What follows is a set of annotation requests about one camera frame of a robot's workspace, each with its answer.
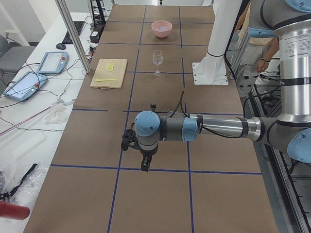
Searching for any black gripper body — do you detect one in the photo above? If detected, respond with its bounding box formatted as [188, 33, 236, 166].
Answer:
[141, 152, 153, 170]

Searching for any steel double jigger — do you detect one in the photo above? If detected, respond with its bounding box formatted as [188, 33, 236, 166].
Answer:
[150, 102, 157, 112]

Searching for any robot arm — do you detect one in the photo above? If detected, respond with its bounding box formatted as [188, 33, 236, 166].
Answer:
[132, 0, 311, 171]

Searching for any clear wine glass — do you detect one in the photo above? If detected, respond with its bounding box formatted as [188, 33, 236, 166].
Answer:
[153, 50, 163, 77]

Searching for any pink bowl of ice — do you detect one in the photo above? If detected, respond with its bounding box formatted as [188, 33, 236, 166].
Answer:
[151, 20, 173, 38]

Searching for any wooden cutting board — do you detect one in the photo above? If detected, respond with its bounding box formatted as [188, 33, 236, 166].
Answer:
[90, 59, 127, 89]

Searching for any white crumpled cloth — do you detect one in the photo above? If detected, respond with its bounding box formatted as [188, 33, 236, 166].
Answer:
[45, 103, 68, 124]

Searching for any black power adapter box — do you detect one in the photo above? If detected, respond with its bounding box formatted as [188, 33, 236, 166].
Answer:
[89, 31, 100, 43]

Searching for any teach pendant far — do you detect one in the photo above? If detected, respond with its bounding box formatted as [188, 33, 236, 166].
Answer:
[36, 51, 69, 75]

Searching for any teach pendant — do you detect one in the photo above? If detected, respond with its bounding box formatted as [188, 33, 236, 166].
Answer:
[36, 51, 69, 75]
[3, 71, 48, 101]

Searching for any black computer mouse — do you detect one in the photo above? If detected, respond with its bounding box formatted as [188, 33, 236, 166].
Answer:
[56, 43, 66, 50]

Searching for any teach pendant near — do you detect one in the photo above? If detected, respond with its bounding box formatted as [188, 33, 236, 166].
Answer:
[3, 71, 48, 101]

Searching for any black keyboard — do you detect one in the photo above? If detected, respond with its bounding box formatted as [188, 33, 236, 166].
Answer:
[62, 21, 86, 45]

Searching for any red fire extinguisher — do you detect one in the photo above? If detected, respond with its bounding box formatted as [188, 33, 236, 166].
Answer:
[0, 201, 30, 220]

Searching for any person in shorts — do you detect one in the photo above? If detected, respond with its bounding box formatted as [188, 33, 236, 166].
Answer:
[233, 0, 280, 105]

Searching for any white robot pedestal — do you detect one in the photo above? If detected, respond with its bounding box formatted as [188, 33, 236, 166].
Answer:
[192, 0, 242, 85]

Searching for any aluminium frame post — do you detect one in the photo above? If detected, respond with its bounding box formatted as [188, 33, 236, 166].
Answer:
[55, 0, 91, 74]

